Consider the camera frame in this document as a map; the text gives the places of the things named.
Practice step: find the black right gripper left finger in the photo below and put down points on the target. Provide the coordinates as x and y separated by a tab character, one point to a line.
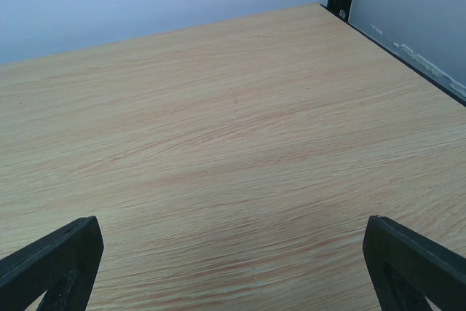
60	268

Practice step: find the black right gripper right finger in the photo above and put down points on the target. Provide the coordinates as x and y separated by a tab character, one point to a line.
409	271

